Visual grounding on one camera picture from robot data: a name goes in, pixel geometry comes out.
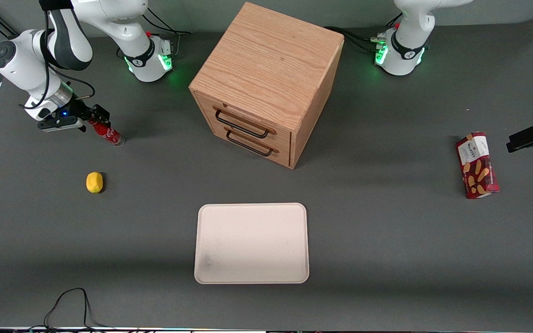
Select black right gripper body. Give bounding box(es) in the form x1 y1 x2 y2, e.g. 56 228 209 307
62 98 95 122

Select red coke bottle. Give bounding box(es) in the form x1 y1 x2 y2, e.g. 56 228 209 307
87 119 126 148

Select beige rectangular plastic tray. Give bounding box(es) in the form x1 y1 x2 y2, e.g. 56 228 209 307
194 203 310 284

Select yellow lemon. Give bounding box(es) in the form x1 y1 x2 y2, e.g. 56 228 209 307
86 172 104 194

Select red tartan shortbread box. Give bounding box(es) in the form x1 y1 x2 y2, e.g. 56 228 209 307
455 132 500 199

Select oak wooden drawer cabinet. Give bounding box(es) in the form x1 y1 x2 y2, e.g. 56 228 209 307
189 1 345 170

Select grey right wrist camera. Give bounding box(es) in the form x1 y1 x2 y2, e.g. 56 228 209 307
38 116 86 133

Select black cables at right arm base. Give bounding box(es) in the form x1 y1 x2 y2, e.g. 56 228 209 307
143 7 191 37

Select black cables at arm base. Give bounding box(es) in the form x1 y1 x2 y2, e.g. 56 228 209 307
143 7 191 37
324 25 387 52

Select black wire drawer handle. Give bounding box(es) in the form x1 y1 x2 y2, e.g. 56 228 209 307
225 129 275 157
214 109 270 139

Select thin black cable at table edge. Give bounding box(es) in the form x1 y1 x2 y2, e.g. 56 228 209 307
43 288 110 332

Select black cables at left arm base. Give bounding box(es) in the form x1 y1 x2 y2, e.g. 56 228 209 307
324 25 387 52

